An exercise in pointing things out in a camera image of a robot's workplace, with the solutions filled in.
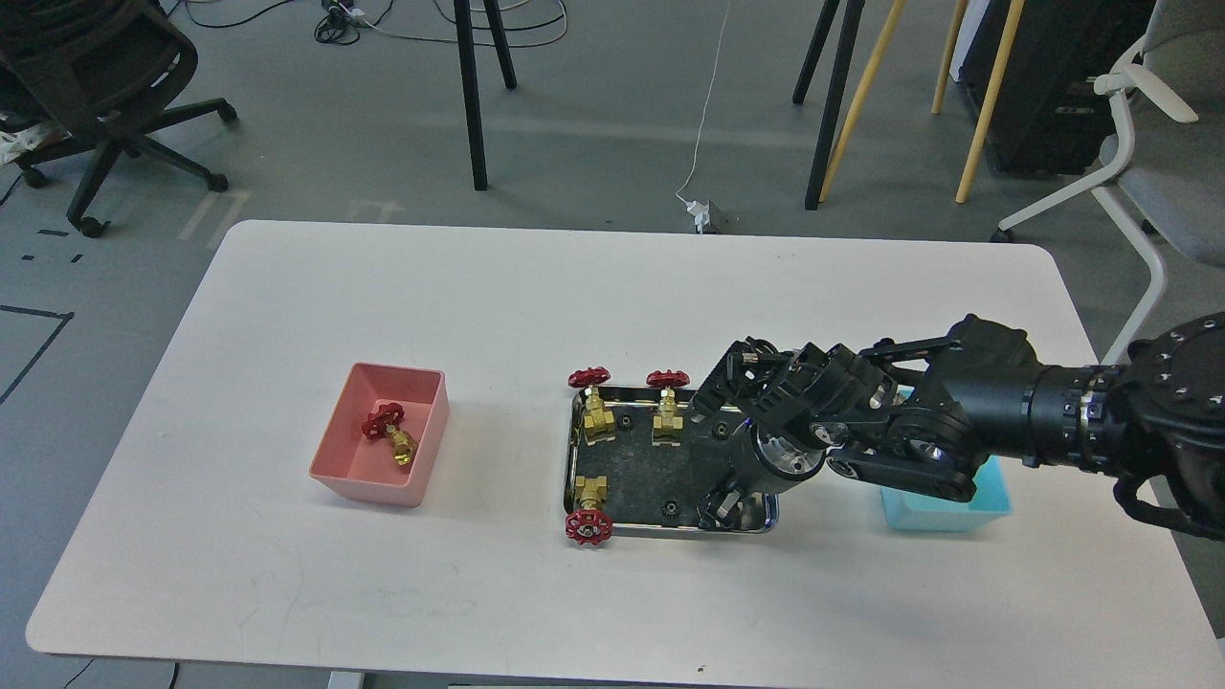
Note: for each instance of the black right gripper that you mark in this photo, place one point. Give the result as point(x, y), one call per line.
point(797, 405)

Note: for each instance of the brass valve red handwheel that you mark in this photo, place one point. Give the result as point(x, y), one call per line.
point(386, 423)

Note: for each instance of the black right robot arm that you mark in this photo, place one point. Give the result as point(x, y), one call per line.
point(924, 416)

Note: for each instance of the brass valve top middle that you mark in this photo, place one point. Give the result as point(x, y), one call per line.
point(667, 422)

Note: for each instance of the brass valve bottom left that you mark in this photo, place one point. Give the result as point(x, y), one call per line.
point(587, 523)

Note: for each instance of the brass valve top left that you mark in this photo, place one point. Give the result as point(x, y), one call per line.
point(598, 422)

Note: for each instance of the blue plastic box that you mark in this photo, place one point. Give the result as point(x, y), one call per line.
point(911, 512)

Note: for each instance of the pink plastic box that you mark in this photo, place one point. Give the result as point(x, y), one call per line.
point(357, 468)

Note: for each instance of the steel tray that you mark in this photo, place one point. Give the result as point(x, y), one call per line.
point(642, 476)

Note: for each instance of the white power adapter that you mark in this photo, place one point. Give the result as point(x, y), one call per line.
point(706, 217)

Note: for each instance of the black cabinet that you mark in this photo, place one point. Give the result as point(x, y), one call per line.
point(1047, 118)

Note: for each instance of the black tripod right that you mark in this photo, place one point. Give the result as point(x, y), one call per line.
point(831, 96)

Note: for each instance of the black tripod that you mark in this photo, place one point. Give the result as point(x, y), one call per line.
point(831, 96)
point(466, 48)

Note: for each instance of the yellow wooden easel legs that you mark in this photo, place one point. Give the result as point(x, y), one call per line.
point(986, 111)

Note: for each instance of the white grey office chair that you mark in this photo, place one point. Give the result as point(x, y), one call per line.
point(1165, 95)

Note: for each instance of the black tripod left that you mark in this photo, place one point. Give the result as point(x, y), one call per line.
point(466, 48)

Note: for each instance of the black office chair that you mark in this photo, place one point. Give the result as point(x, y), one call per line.
point(106, 72)

